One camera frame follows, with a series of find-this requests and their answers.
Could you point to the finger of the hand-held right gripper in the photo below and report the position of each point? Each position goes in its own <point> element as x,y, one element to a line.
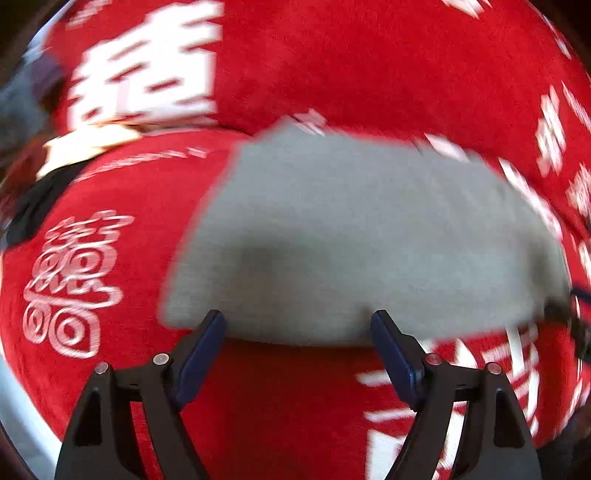
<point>570,318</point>

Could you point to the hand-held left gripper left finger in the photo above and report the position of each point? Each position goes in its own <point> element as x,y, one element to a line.
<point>199,355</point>

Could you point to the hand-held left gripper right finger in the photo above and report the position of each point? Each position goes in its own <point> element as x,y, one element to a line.
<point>396,355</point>

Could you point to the grey knit shirt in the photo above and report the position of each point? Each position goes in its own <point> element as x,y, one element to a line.
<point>346,221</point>

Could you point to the red printed sofa seat cover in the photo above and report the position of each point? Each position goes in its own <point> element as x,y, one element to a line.
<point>138,194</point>

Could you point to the black cloth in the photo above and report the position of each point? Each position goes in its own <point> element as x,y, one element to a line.
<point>41,203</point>

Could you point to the cream cloth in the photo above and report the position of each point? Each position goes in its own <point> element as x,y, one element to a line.
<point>87,147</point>

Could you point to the red printed sofa back cushion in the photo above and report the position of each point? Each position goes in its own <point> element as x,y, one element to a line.
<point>369,69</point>

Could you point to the dark grey cloth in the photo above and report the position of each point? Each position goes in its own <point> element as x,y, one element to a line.
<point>27,92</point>

